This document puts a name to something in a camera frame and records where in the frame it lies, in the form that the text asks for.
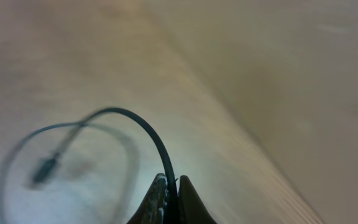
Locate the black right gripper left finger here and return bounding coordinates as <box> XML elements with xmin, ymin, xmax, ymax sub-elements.
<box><xmin>127</xmin><ymin>173</ymin><xmax>168</xmax><ymax>224</ymax></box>

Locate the thin black cable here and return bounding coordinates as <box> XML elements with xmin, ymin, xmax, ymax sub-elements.
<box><xmin>0</xmin><ymin>106</ymin><xmax>180</xmax><ymax>224</ymax></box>

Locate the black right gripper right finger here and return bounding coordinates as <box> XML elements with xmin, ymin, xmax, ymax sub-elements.
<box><xmin>178</xmin><ymin>175</ymin><xmax>217</xmax><ymax>224</ymax></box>

